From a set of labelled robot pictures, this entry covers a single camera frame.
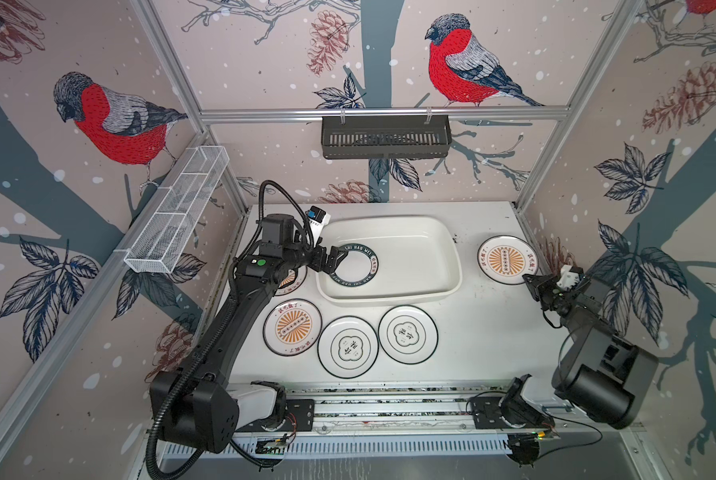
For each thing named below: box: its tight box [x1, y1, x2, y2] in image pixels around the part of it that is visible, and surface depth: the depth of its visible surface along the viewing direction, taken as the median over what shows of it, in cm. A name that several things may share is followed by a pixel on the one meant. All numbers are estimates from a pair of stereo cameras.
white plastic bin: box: [315, 216, 463, 304], surface depth 104 cm
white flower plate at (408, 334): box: [378, 304, 439, 365], surface depth 89 cm
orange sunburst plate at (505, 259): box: [477, 235, 539, 286], surface depth 94 cm
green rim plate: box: [329, 243, 379, 287], surface depth 103 cm
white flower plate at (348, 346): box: [317, 315, 379, 379], surface depth 87 cm
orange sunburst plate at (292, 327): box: [262, 298, 323, 357], surface depth 90 cm
